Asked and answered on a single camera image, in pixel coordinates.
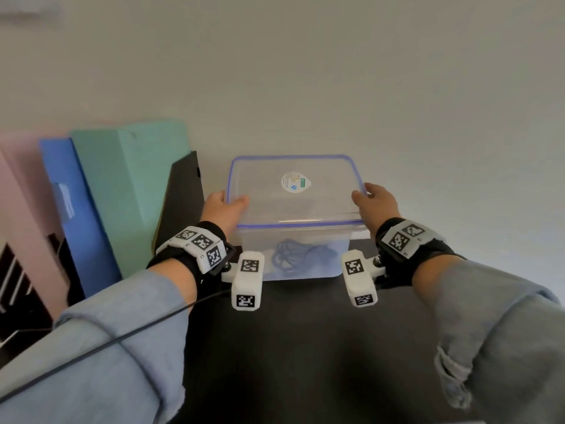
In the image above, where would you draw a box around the black rack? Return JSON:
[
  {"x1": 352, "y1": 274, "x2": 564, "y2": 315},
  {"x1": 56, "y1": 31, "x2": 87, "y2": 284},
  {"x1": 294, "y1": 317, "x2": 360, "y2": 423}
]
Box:
[{"x1": 0, "y1": 233, "x2": 86, "y2": 368}]

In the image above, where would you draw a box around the person's right forearm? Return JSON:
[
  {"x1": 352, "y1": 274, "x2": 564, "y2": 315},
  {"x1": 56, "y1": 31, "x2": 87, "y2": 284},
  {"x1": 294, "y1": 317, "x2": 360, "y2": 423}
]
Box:
[{"x1": 411, "y1": 254, "x2": 565, "y2": 424}]

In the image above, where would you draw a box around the dark blue coiled cable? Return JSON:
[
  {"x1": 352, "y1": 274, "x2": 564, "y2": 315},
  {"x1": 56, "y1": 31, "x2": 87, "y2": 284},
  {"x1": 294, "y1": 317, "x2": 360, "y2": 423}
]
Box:
[{"x1": 270, "y1": 241, "x2": 340, "y2": 275}]

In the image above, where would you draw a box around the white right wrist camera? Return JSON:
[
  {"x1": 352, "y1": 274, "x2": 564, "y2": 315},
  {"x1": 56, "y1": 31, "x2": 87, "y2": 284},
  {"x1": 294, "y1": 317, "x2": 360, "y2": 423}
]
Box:
[{"x1": 340, "y1": 249, "x2": 387, "y2": 309}]

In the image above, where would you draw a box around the pink foam board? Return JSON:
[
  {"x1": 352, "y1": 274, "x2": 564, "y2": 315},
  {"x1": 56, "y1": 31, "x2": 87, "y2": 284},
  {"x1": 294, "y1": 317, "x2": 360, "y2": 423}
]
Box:
[{"x1": 0, "y1": 131, "x2": 71, "y2": 324}]

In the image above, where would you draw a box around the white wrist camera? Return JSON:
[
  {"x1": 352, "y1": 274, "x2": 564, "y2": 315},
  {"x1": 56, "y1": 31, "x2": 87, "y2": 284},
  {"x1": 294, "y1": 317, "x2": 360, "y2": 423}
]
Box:
[
  {"x1": 221, "y1": 251, "x2": 266, "y2": 312},
  {"x1": 340, "y1": 249, "x2": 387, "y2": 309}
]

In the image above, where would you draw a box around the person's left hand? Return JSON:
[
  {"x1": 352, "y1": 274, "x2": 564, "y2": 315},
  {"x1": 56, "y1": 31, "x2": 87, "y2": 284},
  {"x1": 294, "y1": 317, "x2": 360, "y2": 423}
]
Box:
[{"x1": 201, "y1": 191, "x2": 250, "y2": 237}]

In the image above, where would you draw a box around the thin black cable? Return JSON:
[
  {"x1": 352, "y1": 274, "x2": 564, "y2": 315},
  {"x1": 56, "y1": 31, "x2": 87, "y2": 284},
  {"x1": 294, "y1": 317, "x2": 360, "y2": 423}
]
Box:
[{"x1": 0, "y1": 288, "x2": 233, "y2": 404}]

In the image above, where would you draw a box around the blue foam board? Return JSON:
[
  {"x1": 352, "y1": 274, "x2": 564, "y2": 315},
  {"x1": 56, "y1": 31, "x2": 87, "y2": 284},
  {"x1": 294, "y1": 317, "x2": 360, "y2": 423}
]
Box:
[{"x1": 38, "y1": 138, "x2": 123, "y2": 299}]

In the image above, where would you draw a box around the person's left forearm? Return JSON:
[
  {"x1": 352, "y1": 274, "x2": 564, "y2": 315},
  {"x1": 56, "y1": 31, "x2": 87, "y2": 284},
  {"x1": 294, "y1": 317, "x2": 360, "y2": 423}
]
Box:
[{"x1": 0, "y1": 264, "x2": 198, "y2": 424}]

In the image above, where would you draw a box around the black wristband with markers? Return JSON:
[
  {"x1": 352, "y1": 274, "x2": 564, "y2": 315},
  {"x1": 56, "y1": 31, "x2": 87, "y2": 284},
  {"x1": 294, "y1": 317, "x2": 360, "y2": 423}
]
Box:
[
  {"x1": 375, "y1": 217, "x2": 467, "y2": 288},
  {"x1": 147, "y1": 221, "x2": 237, "y2": 288}
]

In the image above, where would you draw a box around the green foam board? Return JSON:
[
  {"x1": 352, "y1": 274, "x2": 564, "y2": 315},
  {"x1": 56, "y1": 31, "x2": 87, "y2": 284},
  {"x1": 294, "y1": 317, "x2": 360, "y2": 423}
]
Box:
[{"x1": 71, "y1": 119, "x2": 191, "y2": 279}]

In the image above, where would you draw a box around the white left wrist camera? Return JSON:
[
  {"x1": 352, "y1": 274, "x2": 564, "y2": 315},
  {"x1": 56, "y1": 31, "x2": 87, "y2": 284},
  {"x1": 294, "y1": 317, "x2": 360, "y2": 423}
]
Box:
[{"x1": 221, "y1": 251, "x2": 266, "y2": 312}]

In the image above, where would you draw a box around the clear lid with blue rim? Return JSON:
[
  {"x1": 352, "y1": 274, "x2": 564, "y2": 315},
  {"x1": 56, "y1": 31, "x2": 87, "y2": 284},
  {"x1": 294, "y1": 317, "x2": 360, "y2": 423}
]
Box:
[{"x1": 227, "y1": 155, "x2": 369, "y2": 229}]

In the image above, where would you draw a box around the person's right hand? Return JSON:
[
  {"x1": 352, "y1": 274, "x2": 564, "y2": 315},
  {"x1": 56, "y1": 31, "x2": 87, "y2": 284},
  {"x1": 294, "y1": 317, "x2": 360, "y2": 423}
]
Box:
[{"x1": 352, "y1": 183, "x2": 401, "y2": 235}]

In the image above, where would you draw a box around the black right wristband with markers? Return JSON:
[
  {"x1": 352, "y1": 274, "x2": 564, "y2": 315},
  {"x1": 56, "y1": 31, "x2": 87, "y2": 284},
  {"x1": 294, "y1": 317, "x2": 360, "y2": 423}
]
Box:
[{"x1": 375, "y1": 217, "x2": 467, "y2": 288}]

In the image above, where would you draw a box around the clear plastic storage box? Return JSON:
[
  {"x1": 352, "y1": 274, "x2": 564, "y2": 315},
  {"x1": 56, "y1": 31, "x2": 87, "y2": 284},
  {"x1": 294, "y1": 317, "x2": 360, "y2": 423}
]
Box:
[{"x1": 230, "y1": 218, "x2": 371, "y2": 281}]

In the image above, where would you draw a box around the black left wristband with markers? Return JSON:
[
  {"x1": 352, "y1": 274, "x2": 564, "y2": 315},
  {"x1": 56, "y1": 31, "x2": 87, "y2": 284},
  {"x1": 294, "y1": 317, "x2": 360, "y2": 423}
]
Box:
[{"x1": 147, "y1": 221, "x2": 237, "y2": 288}]

